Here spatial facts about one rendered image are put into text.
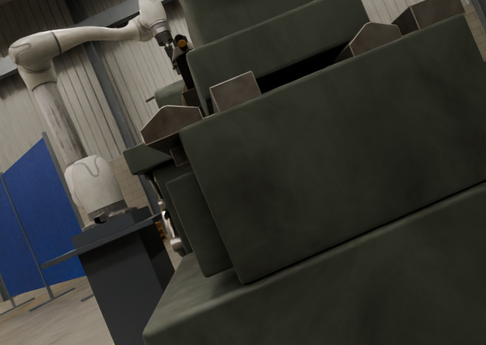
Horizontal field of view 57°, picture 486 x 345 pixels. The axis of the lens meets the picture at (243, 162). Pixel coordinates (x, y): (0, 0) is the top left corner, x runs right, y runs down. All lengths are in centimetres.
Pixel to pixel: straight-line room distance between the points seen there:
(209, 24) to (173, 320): 33
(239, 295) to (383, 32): 29
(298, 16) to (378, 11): 1225
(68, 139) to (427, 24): 177
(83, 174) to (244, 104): 145
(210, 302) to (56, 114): 174
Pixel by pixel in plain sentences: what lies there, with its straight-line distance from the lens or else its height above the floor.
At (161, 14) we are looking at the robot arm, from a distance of 220.
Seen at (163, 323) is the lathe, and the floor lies 68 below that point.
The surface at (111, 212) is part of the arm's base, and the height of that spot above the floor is 83.
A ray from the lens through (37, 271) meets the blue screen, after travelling 867.
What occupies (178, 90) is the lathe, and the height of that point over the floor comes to 121.
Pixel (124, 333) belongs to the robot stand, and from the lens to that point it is 185.
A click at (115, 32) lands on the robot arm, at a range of 225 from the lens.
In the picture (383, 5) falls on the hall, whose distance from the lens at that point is 1279.
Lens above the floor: 78
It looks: 1 degrees up
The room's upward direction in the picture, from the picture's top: 23 degrees counter-clockwise
